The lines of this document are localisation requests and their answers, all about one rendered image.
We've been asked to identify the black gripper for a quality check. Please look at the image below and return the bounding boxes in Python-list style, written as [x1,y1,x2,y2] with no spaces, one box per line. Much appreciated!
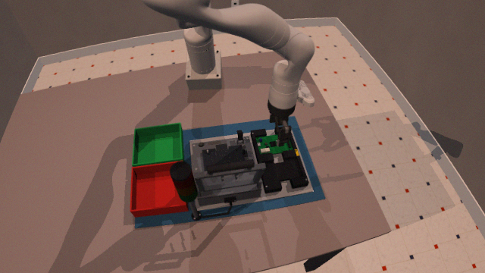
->
[268,100,296,146]

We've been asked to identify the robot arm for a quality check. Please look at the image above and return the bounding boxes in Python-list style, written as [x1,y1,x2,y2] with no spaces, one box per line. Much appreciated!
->
[142,0,315,109]

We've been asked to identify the red open-top bin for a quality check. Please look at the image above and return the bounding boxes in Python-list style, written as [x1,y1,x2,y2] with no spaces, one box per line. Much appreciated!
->
[130,162,189,218]

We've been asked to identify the green circuit board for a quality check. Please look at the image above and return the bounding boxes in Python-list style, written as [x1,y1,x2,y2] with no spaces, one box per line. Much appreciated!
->
[256,135,293,154]

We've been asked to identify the green bin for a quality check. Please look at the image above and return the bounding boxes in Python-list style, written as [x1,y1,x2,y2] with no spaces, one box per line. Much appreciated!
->
[132,123,184,167]

